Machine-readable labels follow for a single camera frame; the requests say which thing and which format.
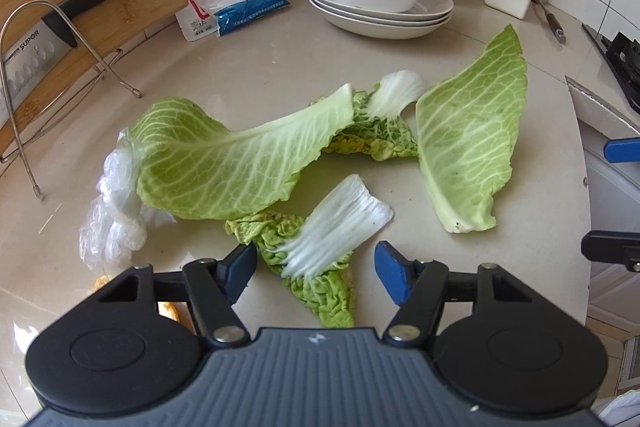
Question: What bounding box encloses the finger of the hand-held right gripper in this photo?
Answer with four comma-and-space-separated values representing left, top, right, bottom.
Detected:
602, 136, 640, 164
581, 229, 640, 275

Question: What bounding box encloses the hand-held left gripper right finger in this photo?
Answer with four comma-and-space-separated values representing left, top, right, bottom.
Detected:
375, 241, 533, 348

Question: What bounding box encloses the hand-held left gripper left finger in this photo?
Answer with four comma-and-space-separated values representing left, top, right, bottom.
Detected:
95, 244, 259, 347

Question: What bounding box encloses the napa cabbage leaf piece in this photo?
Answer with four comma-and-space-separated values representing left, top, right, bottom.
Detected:
307, 70, 432, 160
224, 173, 396, 329

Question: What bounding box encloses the clear plastic bag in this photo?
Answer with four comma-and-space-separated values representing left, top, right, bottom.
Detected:
77, 131, 177, 273

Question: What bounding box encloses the small orange peel piece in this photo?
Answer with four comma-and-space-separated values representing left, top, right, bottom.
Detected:
92, 274, 183, 325

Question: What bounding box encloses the black gas stove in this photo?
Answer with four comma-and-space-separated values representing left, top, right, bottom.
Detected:
581, 23, 640, 112

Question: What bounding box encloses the green cabbage leaf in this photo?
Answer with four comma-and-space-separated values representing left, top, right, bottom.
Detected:
127, 83, 357, 223
415, 24, 529, 234

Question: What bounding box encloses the metal spatula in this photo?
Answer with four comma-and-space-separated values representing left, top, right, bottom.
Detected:
530, 0, 569, 46

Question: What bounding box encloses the metal wire rack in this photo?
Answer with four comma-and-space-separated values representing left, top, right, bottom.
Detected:
0, 0, 143, 200

